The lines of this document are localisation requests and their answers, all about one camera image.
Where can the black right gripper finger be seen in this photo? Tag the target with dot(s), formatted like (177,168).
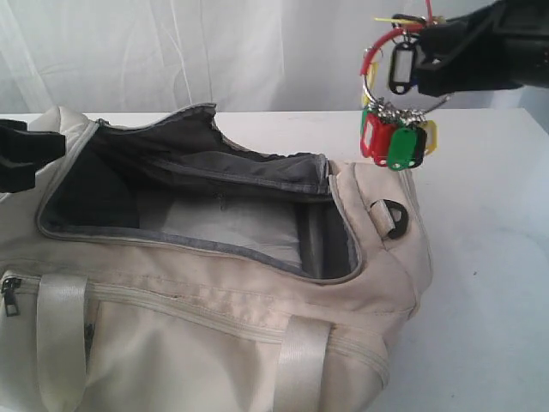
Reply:
(460,55)

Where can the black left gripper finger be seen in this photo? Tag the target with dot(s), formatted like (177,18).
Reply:
(24,152)

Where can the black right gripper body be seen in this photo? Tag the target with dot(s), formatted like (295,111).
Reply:
(509,49)

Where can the colourful key tag bunch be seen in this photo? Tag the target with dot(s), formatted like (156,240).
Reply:
(396,137)

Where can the cream fabric duffel bag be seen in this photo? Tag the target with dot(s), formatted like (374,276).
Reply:
(166,268)

